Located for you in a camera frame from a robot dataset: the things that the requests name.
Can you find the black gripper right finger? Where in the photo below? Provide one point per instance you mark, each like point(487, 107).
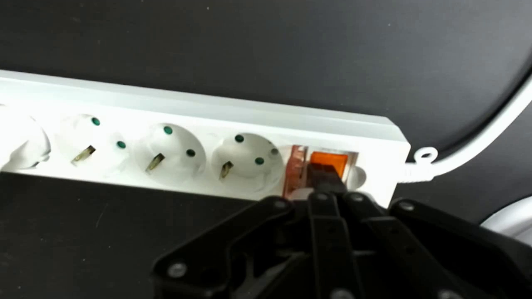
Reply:
point(420, 254)

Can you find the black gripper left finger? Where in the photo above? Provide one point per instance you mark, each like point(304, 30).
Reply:
point(266, 249)

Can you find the white power strip orange switch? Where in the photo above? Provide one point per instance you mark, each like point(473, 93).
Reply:
point(166, 118)

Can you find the white electric kettle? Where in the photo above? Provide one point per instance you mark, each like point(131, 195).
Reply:
point(512, 224)

